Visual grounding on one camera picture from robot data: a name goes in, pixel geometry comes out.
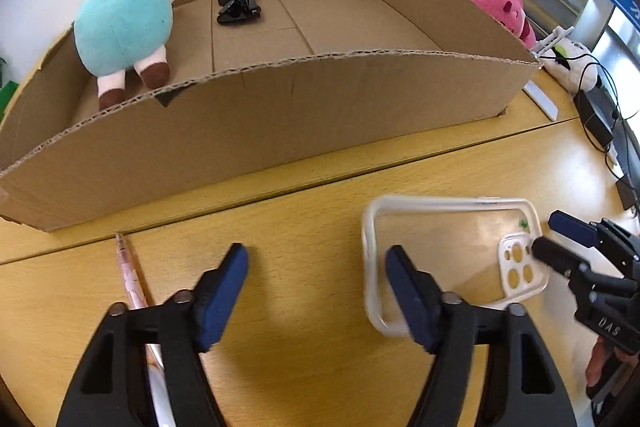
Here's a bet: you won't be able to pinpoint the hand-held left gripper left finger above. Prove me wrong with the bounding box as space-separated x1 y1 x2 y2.
56 243 250 427

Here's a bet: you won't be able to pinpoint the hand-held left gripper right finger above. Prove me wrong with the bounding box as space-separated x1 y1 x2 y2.
385 245 577 427

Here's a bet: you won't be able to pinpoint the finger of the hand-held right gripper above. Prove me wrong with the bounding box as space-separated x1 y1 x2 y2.
547 210 640 279
530 237 640 305

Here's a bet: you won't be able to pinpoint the clear phone case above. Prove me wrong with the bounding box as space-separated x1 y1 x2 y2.
361 194 551 338

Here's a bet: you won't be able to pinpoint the brown cardboard box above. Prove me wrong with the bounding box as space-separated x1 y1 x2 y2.
0 0 544 234

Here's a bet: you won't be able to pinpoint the person's right hand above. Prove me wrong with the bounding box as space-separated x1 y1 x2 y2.
585 340 621 400

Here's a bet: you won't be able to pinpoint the small black adapter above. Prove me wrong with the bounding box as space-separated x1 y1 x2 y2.
615 174 639 210

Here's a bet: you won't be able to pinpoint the pink patterned pen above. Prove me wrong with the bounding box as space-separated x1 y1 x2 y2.
114 232 177 427

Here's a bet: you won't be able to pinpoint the white flat strip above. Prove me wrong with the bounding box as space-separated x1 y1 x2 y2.
522 82 559 122

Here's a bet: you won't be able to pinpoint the white plush toy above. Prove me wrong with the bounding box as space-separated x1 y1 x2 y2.
540 36 603 94

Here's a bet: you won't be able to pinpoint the pink plush toy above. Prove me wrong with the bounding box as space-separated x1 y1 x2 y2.
454 0 537 51

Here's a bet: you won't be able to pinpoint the teal pig plush toy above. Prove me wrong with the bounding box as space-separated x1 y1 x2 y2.
71 0 176 111

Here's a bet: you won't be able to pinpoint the green board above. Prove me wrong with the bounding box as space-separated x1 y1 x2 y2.
0 81 21 108

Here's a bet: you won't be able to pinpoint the black power adapter with cables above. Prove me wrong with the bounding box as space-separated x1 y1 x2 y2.
550 44 640 208

